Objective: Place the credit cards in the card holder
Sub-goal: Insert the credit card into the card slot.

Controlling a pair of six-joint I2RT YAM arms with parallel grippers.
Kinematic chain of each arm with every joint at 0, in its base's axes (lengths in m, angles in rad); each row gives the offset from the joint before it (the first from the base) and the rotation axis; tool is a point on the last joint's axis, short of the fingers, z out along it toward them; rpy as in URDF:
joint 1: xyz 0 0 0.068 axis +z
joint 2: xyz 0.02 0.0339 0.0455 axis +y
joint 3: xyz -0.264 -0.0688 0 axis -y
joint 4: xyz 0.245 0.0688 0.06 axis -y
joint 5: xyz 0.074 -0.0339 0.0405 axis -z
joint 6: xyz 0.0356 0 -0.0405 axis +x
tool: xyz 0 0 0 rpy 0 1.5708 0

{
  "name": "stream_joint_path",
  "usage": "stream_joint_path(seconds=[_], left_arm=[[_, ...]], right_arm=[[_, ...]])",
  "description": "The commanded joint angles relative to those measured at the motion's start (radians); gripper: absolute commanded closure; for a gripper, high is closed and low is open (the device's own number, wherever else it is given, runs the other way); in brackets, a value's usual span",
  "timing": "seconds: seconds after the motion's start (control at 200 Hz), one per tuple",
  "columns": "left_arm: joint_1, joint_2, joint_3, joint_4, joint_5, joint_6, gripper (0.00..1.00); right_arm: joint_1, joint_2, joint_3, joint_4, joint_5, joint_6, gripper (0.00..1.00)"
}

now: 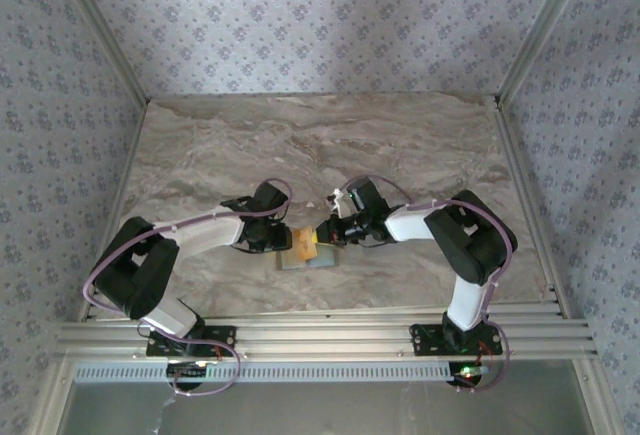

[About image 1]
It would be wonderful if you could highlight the black controller board green light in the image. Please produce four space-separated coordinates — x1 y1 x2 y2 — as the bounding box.
447 362 489 391

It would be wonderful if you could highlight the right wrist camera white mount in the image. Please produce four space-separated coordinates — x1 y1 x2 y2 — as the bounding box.
324 188 350 217

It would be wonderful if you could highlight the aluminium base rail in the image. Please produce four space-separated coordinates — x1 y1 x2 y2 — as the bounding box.
52 307 600 362

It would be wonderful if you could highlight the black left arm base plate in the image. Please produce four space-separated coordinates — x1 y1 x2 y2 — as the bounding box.
145 324 238 358

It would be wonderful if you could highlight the grey slotted cable duct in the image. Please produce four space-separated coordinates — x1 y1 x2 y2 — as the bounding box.
73 360 454 385

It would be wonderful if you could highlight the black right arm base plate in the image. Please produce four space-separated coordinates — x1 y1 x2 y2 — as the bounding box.
408 322 504 359

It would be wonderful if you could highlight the aluminium side rail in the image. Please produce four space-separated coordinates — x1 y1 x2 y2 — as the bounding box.
492 99 571 319
77 97 151 324

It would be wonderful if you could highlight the aluminium corner post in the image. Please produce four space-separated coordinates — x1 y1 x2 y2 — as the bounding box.
494 0 596 104
52 0 151 106

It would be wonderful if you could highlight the aluminium frame leg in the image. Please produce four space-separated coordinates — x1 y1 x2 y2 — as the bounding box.
29 359 76 435
572 359 621 435

